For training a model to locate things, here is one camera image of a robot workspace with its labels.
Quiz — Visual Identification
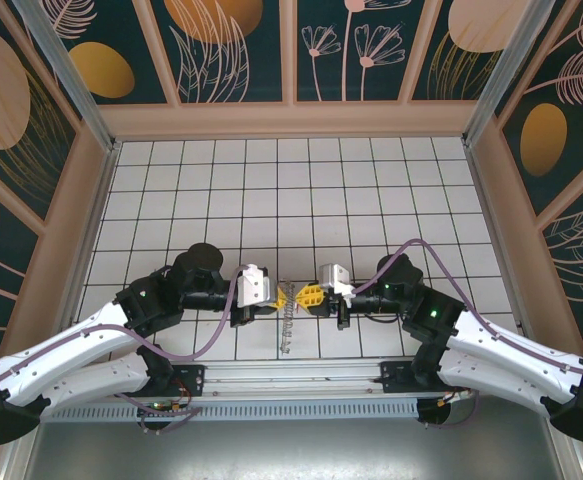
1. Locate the aluminium frame post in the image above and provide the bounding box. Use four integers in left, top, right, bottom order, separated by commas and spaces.
463, 0, 557, 147
13, 0, 122, 154

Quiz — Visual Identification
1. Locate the short purple cable loop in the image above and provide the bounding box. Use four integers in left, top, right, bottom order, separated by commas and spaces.
138, 405, 205, 436
418, 388, 480, 431

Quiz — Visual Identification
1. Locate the white slotted cable duct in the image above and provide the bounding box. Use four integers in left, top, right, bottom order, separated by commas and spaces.
45, 397, 422, 424

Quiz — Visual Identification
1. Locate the small green circuit board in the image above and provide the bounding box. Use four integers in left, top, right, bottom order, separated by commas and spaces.
138, 398, 195, 416

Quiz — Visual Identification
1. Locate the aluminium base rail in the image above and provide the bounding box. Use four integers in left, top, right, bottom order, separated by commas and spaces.
170, 360, 425, 399

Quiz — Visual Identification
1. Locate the white orange wire bundle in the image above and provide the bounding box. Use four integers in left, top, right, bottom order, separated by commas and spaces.
438, 388, 472, 407

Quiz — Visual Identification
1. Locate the grey metal sheet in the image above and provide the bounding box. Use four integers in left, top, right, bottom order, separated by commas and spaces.
0, 417, 583, 480

